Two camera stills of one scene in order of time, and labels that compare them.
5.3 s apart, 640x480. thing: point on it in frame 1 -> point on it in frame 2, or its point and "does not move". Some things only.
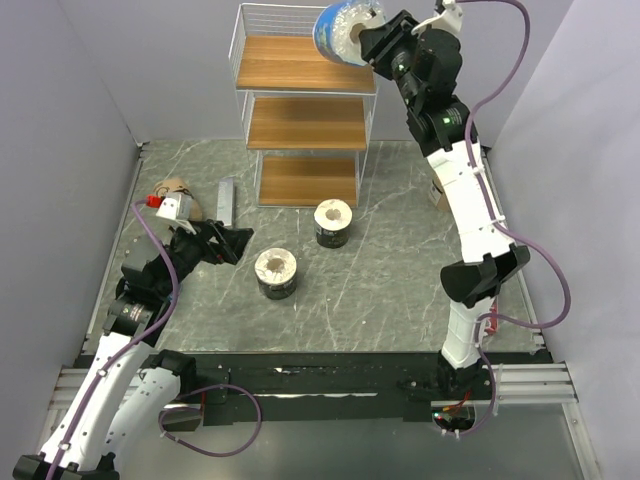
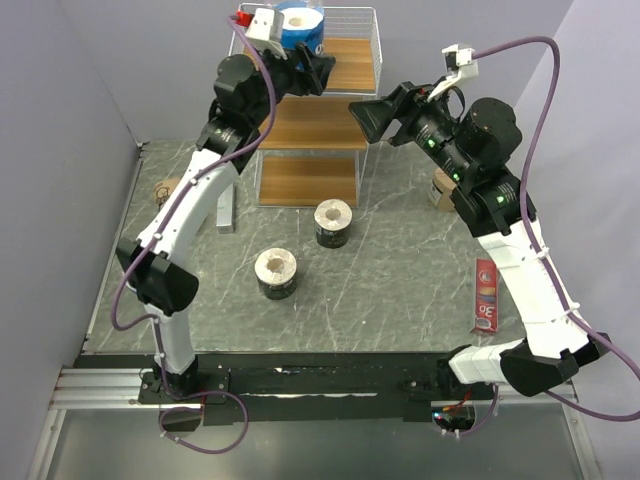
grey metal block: x=227 y=202 does not move
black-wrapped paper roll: x=332 y=218 does not move
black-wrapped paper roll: x=276 y=271 does not move
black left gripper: x=231 y=241 -> x=314 y=78
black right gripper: x=399 y=27 -> x=411 y=102
